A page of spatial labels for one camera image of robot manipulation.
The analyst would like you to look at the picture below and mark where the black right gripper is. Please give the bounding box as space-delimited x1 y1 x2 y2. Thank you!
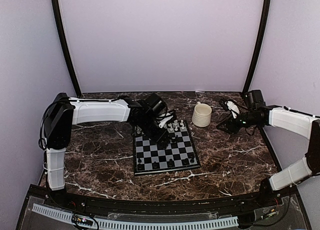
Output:
216 110 260 134

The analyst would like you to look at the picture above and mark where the black white chessboard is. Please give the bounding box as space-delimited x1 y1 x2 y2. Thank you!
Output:
132 120 201 176

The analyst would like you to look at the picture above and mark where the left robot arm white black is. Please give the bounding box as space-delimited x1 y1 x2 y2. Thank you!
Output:
38 92 176 208

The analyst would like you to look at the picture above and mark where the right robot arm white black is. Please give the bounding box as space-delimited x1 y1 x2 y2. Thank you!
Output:
217 101 320 207

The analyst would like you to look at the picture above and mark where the pile of black chess pieces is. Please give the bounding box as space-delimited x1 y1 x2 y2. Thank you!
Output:
157 135 179 150

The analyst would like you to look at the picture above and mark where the cream ceramic mug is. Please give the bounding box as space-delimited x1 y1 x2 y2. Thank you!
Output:
191 102 212 128

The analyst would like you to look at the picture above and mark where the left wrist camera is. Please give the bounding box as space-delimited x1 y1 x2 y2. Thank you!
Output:
145 93 176 128

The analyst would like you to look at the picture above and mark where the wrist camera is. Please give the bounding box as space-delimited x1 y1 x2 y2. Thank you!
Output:
145 93 176 128
218 89 266 120

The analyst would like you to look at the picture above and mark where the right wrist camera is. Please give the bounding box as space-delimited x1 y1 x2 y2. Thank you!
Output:
218 89 266 120

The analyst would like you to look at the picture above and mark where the white slotted cable duct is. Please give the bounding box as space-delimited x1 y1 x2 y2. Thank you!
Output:
31 203 239 230

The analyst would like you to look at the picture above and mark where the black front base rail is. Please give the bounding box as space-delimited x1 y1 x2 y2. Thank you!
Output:
27 184 295 223

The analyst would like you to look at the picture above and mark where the right black frame post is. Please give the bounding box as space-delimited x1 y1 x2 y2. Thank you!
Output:
241 0 271 95

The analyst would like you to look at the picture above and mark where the black frame post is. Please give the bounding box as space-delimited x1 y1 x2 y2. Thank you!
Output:
241 0 271 95
51 0 82 97

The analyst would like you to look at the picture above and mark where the left black frame post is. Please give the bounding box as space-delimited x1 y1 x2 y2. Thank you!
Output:
51 0 82 97

